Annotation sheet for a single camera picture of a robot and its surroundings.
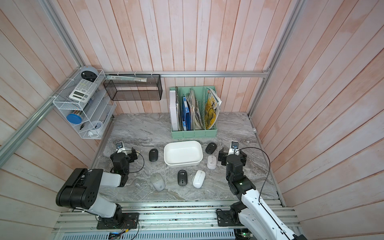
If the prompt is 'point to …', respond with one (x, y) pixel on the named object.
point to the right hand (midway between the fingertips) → (231, 148)
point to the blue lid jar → (74, 118)
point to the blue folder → (186, 115)
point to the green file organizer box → (200, 92)
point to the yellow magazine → (213, 103)
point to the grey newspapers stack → (196, 116)
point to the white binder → (174, 108)
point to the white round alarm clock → (95, 127)
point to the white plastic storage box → (183, 153)
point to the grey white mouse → (157, 182)
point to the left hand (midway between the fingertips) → (126, 150)
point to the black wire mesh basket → (134, 87)
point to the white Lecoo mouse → (211, 164)
